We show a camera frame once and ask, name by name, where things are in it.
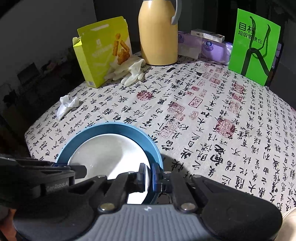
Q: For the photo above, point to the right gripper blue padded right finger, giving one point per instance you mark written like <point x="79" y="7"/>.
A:
<point x="173" y="184"/>

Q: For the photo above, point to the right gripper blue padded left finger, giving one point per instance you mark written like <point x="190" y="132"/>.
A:
<point x="119" y="189"/>

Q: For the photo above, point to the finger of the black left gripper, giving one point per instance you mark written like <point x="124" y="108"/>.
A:
<point x="80" y="170"/>

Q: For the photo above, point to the white bowl black rim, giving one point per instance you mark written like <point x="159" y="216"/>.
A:
<point x="110" y="155"/>

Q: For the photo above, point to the blue bowl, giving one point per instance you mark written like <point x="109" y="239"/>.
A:
<point x="141" y="138"/>

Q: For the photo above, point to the person's left hand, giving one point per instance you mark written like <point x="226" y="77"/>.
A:
<point x="7" y="226"/>

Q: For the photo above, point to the crumpled white tissue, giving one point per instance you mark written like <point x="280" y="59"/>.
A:
<point x="66" y="104"/>

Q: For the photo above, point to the calligraphy print tablecloth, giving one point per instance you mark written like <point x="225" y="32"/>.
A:
<point x="204" y="118"/>

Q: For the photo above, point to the white latex gloves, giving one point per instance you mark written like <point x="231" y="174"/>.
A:
<point x="130" y="71"/>

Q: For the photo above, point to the yellow snack box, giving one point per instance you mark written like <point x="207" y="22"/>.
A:
<point x="101" y="47"/>

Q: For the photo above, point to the purple tissue pack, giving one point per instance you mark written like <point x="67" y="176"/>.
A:
<point x="195" y="47"/>

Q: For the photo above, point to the yellow thermos jug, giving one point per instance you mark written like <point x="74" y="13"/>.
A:
<point x="158" y="31"/>

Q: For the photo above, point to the small white carton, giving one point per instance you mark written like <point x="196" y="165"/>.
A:
<point x="208" y="35"/>

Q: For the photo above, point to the black paper bag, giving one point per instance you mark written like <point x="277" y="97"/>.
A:
<point x="283" y="83"/>

